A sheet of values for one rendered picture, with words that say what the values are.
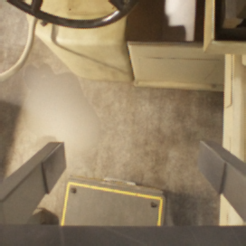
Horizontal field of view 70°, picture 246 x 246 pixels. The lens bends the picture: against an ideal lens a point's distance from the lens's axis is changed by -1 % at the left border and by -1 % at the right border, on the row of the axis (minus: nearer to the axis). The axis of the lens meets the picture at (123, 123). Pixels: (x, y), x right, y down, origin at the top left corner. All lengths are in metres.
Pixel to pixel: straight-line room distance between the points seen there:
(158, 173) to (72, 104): 0.99
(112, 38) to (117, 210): 1.08
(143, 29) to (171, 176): 1.11
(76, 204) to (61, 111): 0.86
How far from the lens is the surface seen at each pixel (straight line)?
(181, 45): 1.15
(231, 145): 0.91
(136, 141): 1.54
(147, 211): 1.27
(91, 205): 1.33
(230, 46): 0.79
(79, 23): 0.57
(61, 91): 1.84
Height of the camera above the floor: 1.54
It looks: 78 degrees down
